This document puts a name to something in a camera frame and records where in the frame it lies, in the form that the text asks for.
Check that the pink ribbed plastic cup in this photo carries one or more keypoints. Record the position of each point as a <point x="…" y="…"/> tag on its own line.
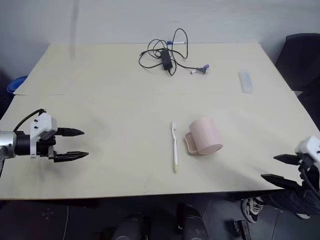
<point x="206" y="136"/>

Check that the white toothbrush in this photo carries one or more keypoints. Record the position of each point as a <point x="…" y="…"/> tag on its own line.
<point x="175" y="147"/>

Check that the small black floor object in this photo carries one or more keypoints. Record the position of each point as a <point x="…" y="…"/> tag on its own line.
<point x="242" y="228"/>

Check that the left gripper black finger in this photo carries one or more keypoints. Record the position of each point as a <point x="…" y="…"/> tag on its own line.
<point x="72" y="156"/>
<point x="71" y="131"/>

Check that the black power adapter brick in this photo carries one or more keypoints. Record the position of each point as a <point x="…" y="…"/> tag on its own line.
<point x="166" y="60"/>

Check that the white marker with blue cap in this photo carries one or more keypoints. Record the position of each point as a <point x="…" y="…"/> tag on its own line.
<point x="178" y="42"/>

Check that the white and black sneaker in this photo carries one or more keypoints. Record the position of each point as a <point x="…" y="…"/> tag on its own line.
<point x="251" y="207"/>

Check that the clear plastic toothbrush case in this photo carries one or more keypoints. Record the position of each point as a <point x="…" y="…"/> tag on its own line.
<point x="246" y="82"/>

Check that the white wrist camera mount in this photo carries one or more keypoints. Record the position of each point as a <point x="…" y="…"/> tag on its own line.
<point x="308" y="146"/>
<point x="41" y="122"/>

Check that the blue plastic basin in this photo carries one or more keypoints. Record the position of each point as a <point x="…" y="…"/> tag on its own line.
<point x="15" y="83"/>

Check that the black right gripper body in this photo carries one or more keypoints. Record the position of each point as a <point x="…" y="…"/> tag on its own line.
<point x="311" y="175"/>

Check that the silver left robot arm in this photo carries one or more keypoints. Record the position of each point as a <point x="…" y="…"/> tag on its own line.
<point x="8" y="142"/>

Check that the black chair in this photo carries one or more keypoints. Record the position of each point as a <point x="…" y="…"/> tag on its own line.
<point x="300" y="62"/>

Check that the dark rounded shape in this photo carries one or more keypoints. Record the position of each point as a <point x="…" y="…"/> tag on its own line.
<point x="192" y="222"/>
<point x="132" y="227"/>

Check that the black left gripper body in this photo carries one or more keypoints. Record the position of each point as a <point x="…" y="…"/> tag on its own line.
<point x="45" y="147"/>

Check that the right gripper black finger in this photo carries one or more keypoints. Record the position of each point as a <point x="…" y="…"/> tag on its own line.
<point x="281" y="181"/>
<point x="287" y="159"/>

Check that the person's dark jeans leg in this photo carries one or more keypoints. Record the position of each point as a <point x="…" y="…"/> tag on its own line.
<point x="290" y="202"/>

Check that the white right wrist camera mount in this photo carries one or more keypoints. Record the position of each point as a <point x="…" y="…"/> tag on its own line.
<point x="308" y="146"/>

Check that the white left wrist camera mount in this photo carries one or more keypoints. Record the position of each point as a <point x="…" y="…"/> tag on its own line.
<point x="41" y="122"/>

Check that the purple capped marker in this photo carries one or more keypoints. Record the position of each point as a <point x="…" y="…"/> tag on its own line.
<point x="203" y="67"/>

